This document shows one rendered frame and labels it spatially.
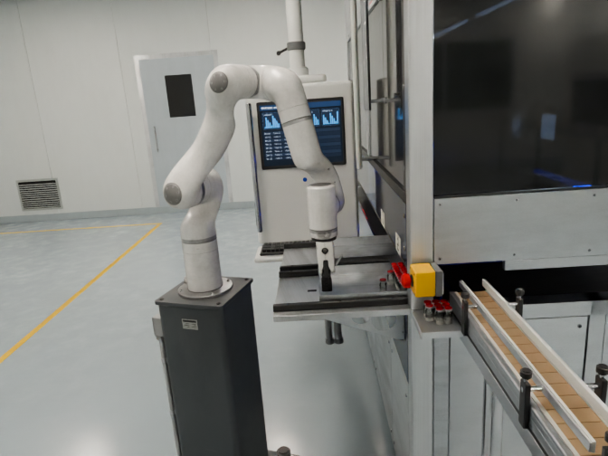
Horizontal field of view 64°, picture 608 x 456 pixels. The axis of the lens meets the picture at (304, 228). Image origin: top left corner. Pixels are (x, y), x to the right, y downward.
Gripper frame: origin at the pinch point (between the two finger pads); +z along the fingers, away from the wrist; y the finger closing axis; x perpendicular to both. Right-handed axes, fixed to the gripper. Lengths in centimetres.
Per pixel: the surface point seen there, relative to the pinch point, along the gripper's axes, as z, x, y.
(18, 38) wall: -156, 380, 545
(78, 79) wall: -99, 310, 545
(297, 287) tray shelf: 4.6, 9.8, 10.7
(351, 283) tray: 4.4, -8.4, 10.5
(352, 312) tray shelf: 4.8, -6.8, -10.9
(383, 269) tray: 3.3, -20.2, 19.6
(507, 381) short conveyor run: 1, -34, -55
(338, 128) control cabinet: -42, -11, 89
